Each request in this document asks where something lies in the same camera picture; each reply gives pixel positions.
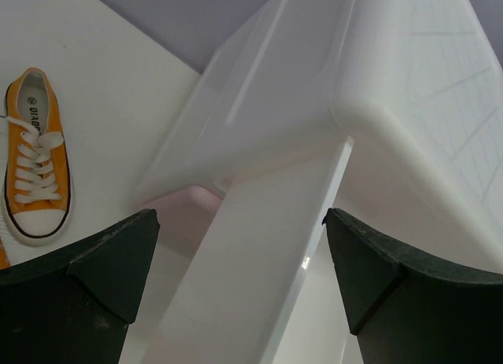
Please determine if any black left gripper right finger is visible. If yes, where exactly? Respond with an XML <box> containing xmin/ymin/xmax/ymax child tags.
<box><xmin>323</xmin><ymin>208</ymin><xmax>502</xmax><ymax>363</ymax></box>

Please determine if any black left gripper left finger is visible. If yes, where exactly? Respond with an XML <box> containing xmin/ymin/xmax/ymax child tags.
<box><xmin>1</xmin><ymin>209</ymin><xmax>160</xmax><ymax>363</ymax></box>

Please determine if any white shoe cabinet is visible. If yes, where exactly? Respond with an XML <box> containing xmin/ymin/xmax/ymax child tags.
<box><xmin>133</xmin><ymin>0</ymin><xmax>503</xmax><ymax>364</ymax></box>

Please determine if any orange canvas sneaker near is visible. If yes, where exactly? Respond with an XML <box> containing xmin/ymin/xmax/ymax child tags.
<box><xmin>0</xmin><ymin>241</ymin><xmax>10</xmax><ymax>270</ymax></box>

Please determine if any orange canvas sneaker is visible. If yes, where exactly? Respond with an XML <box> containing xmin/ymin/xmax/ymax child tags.
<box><xmin>2</xmin><ymin>68</ymin><xmax>73</xmax><ymax>247</ymax></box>
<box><xmin>0</xmin><ymin>241</ymin><xmax>10</xmax><ymax>270</ymax></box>

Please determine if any orange canvas sneaker far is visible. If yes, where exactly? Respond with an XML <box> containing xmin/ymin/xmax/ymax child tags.
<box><xmin>2</xmin><ymin>68</ymin><xmax>73</xmax><ymax>247</ymax></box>

